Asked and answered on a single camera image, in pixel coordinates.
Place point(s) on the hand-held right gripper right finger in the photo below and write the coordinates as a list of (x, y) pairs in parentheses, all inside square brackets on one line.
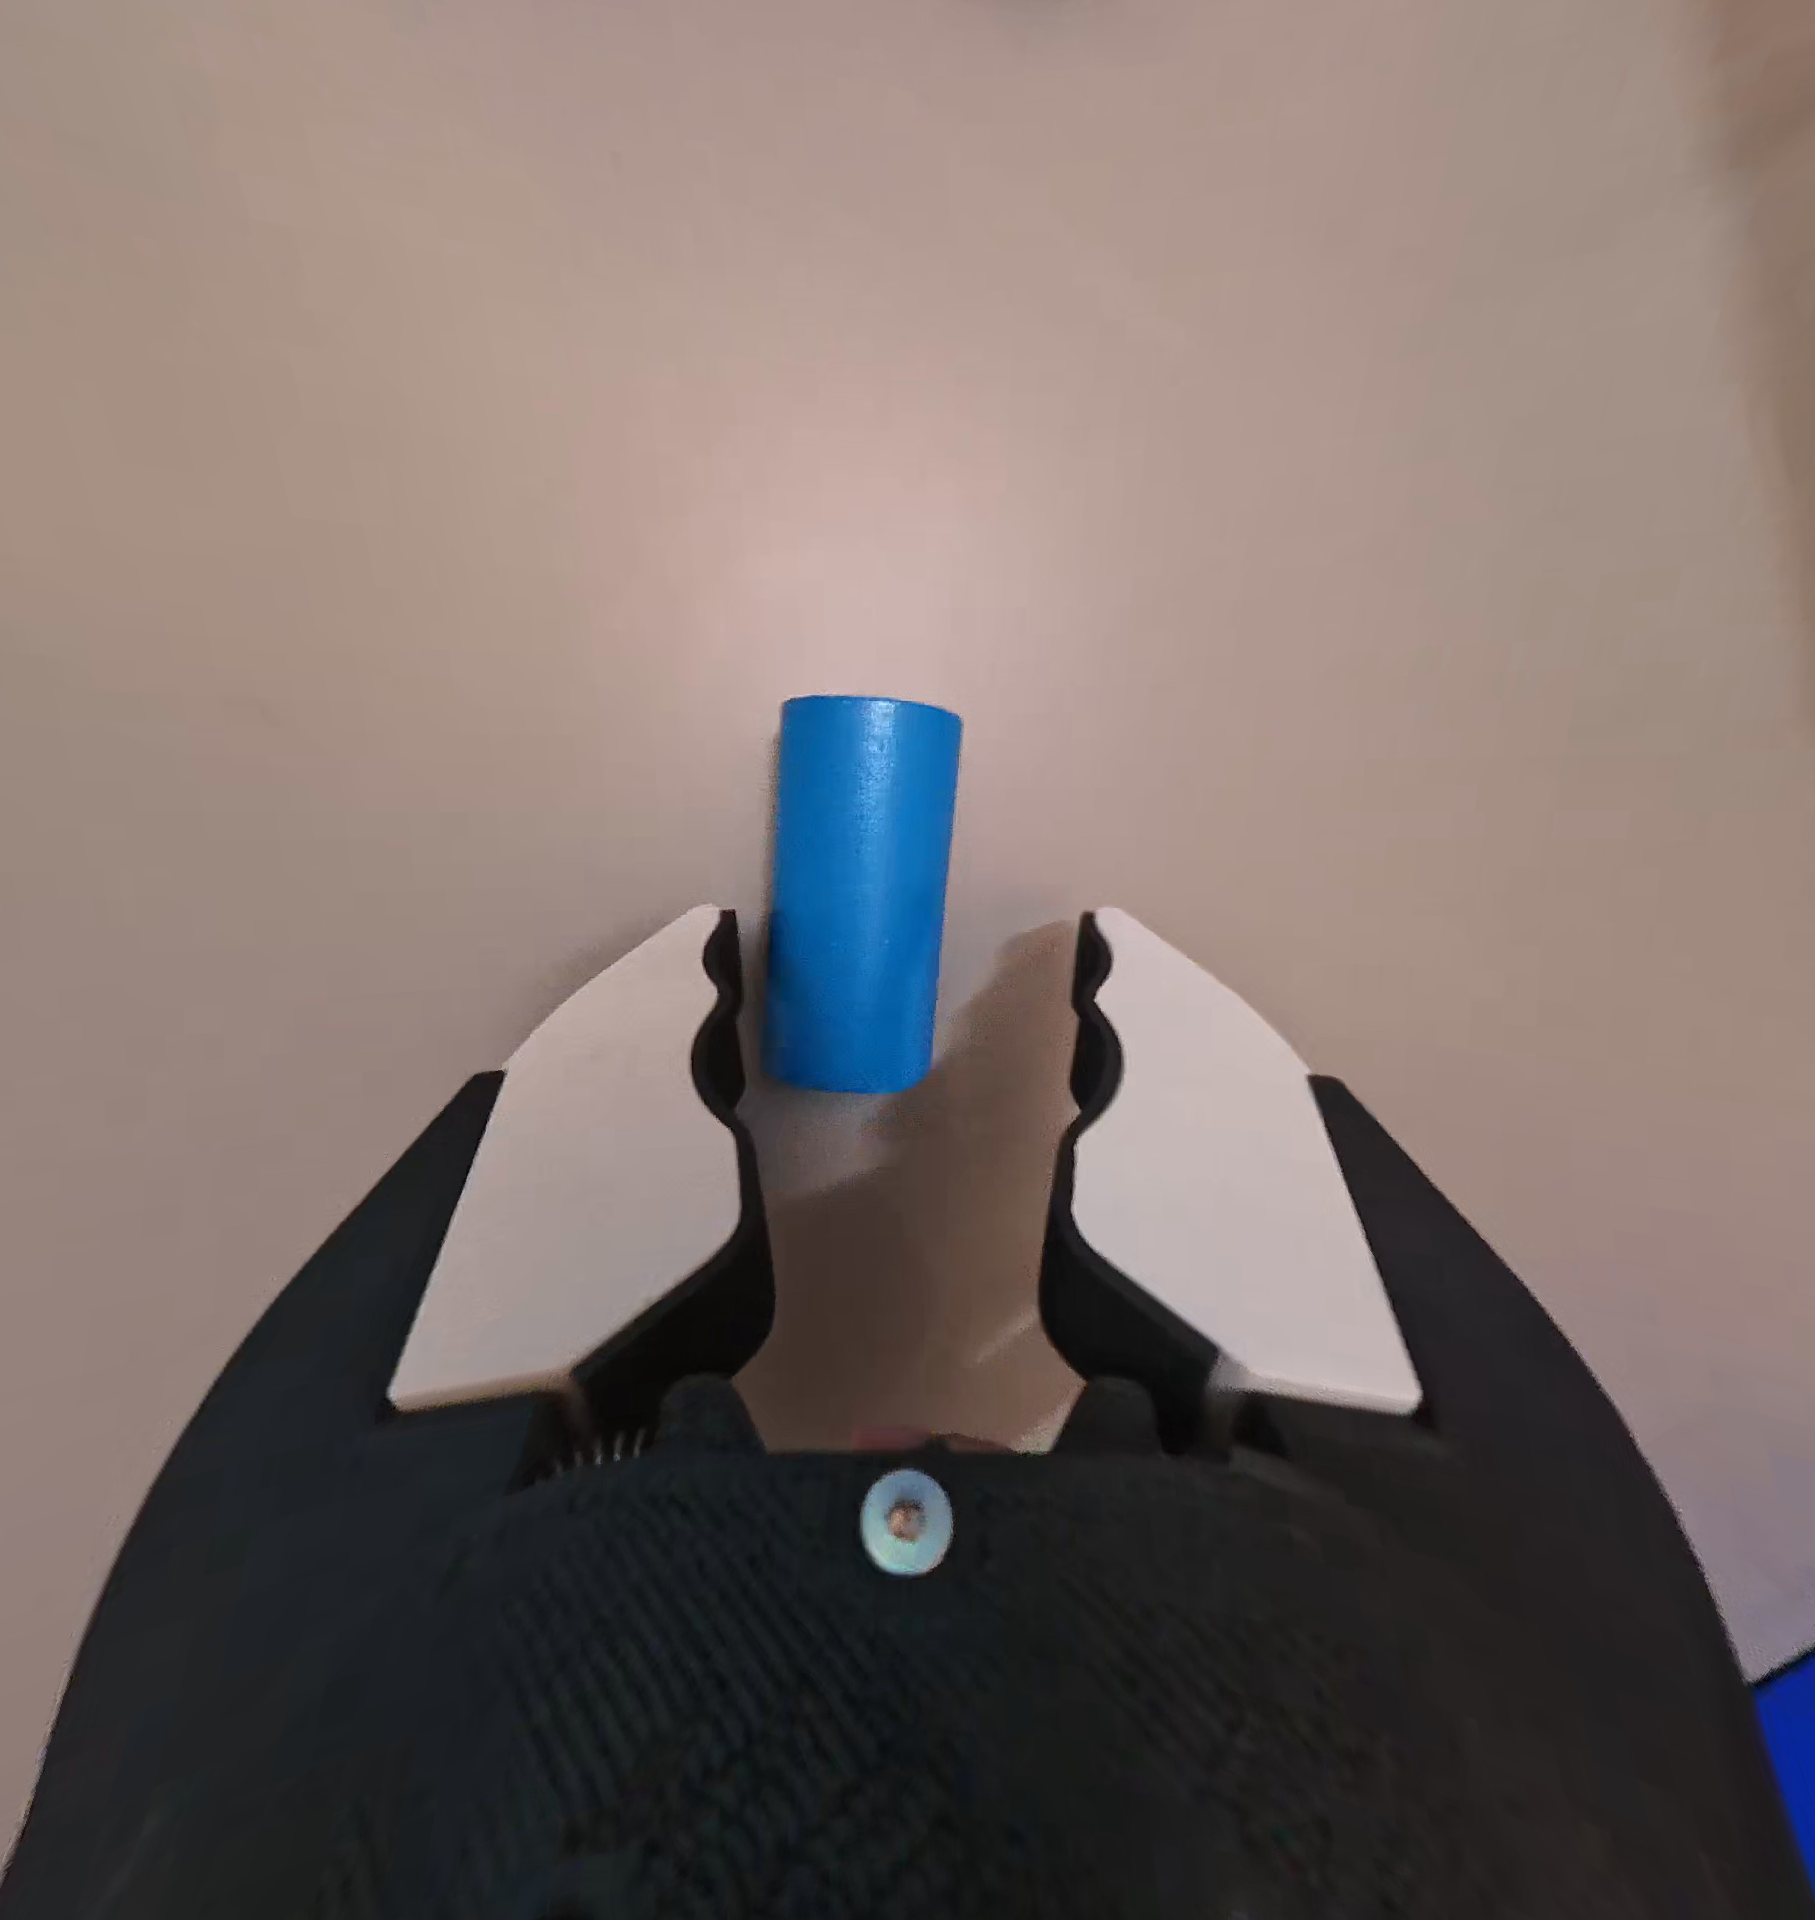
[(1236, 1201)]

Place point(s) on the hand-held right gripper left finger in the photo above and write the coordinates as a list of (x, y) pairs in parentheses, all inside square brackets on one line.
[(593, 1201)]

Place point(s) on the blue cylinder block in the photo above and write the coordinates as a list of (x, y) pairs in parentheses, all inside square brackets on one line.
[(860, 898)]

